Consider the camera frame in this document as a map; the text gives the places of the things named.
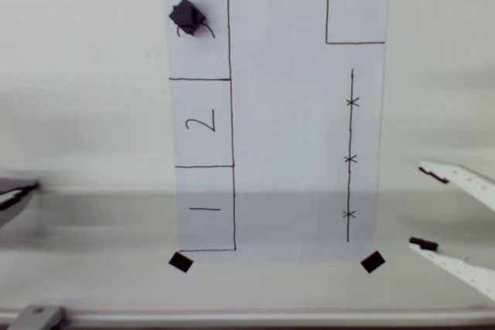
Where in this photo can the black hollow block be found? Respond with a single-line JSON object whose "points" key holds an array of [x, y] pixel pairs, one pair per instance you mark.
{"points": [[185, 16]]}

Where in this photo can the white paper sheet with markings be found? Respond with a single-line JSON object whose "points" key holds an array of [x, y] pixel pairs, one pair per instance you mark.
{"points": [[278, 113]]}

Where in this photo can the black tape piece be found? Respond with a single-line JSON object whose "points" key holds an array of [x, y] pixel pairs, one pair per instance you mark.
{"points": [[180, 262], [373, 261]]}

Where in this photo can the grey tool at left edge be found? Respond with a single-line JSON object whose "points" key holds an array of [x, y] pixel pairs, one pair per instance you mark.
{"points": [[9, 214]]}

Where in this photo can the grey metal bracket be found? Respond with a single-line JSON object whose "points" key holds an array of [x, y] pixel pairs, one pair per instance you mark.
{"points": [[36, 317]]}

